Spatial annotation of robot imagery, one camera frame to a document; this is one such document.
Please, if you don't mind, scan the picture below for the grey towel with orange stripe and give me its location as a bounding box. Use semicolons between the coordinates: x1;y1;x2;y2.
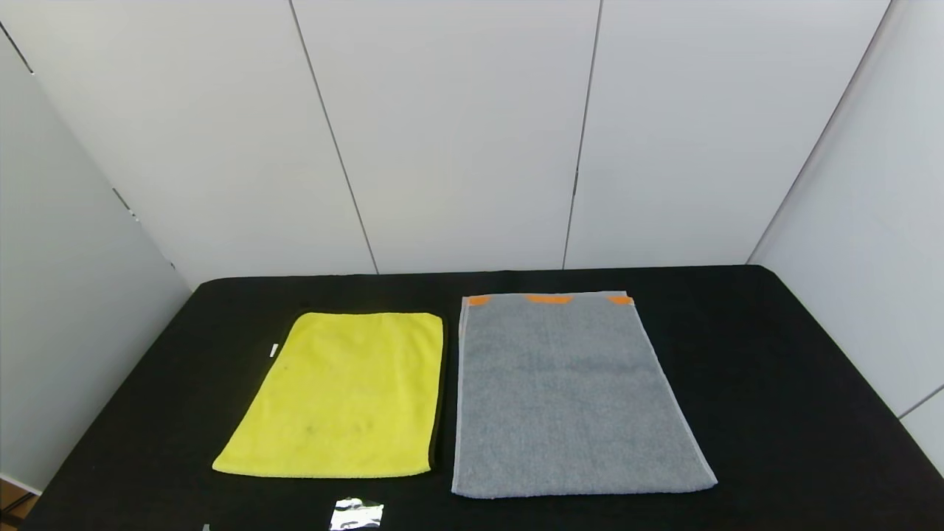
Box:
451;291;718;500

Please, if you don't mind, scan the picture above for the black tablecloth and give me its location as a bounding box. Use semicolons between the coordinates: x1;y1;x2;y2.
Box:
18;264;944;531

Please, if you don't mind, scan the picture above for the yellow microfibre towel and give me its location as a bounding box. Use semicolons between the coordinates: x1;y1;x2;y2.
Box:
211;310;448;479

